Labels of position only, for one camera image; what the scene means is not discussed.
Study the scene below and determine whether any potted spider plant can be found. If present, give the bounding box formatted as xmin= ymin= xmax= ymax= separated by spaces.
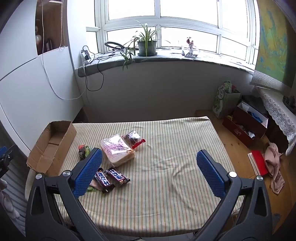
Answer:
xmin=120 ymin=20 xmax=170 ymax=71

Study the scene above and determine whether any black ring light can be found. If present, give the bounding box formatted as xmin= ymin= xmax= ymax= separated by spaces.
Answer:
xmin=104 ymin=41 xmax=139 ymax=55

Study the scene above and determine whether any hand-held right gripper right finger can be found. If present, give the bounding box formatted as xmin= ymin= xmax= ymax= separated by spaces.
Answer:
xmin=192 ymin=149 xmax=273 ymax=241

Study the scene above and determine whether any red flat box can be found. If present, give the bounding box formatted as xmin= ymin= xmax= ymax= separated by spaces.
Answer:
xmin=247 ymin=150 xmax=270 ymax=176

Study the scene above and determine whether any small white figurine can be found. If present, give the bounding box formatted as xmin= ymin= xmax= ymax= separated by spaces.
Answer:
xmin=181 ymin=37 xmax=199 ymax=59

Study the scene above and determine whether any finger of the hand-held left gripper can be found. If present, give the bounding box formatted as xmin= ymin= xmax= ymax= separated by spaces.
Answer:
xmin=0 ymin=145 xmax=18 ymax=178

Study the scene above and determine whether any white ribbed panel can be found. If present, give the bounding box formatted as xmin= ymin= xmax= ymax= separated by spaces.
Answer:
xmin=2 ymin=171 xmax=27 ymax=234

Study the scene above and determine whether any person's left hand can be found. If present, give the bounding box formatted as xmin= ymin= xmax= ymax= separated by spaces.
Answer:
xmin=0 ymin=178 xmax=21 ymax=218

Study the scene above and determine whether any white cable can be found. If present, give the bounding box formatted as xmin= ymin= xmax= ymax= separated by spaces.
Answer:
xmin=42 ymin=0 xmax=87 ymax=100

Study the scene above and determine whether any white bead cord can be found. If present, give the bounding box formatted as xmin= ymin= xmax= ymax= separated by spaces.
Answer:
xmin=59 ymin=0 xmax=66 ymax=50

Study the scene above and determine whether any dark chocolate bar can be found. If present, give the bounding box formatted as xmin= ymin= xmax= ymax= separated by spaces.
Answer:
xmin=105 ymin=167 xmax=131 ymax=186
xmin=94 ymin=168 xmax=115 ymax=194

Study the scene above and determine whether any white-framed window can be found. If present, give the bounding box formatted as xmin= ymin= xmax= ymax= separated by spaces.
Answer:
xmin=86 ymin=0 xmax=259 ymax=64

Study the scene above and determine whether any grey stone window sill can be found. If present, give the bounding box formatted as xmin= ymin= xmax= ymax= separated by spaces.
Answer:
xmin=77 ymin=47 xmax=255 ymax=78

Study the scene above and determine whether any red cardboard box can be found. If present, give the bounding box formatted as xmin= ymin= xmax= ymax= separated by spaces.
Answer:
xmin=222 ymin=100 xmax=269 ymax=147

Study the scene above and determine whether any red-edged dried fruit packet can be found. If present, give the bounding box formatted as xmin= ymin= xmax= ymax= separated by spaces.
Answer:
xmin=122 ymin=130 xmax=146 ymax=149

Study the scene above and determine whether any wooden wall shelf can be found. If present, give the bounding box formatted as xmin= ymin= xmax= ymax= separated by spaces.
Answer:
xmin=35 ymin=0 xmax=68 ymax=56

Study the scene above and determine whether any sliced bread packet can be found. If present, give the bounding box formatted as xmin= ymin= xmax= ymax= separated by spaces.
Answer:
xmin=99 ymin=133 xmax=136 ymax=167

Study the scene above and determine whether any white power strip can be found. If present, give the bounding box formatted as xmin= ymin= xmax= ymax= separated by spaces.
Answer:
xmin=81 ymin=50 xmax=92 ymax=66

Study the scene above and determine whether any green paper bag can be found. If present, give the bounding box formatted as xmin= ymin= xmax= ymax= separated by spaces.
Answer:
xmin=212 ymin=81 xmax=241 ymax=119

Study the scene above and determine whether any white wardrobe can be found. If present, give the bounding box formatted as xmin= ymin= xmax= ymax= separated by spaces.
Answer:
xmin=0 ymin=0 xmax=85 ymax=160

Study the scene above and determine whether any pink cloth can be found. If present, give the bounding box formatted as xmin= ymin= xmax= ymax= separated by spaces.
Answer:
xmin=264 ymin=142 xmax=285 ymax=194

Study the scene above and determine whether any dark ornament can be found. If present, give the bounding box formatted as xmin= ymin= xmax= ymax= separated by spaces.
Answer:
xmin=282 ymin=95 xmax=296 ymax=108

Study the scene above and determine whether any black cable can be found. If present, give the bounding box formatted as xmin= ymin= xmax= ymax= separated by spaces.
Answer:
xmin=84 ymin=45 xmax=116 ymax=91

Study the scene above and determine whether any white lace cloth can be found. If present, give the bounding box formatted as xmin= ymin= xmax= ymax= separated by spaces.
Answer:
xmin=257 ymin=87 xmax=296 ymax=156

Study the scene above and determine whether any grey patterned cloth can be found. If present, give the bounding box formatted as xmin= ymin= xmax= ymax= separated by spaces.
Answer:
xmin=250 ymin=70 xmax=284 ymax=91

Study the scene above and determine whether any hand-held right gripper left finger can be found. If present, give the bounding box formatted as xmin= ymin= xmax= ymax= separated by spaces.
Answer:
xmin=25 ymin=147 xmax=104 ymax=241

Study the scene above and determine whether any yellow-green wall painting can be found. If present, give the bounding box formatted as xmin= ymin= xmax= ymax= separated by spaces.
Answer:
xmin=254 ymin=0 xmax=296 ymax=87

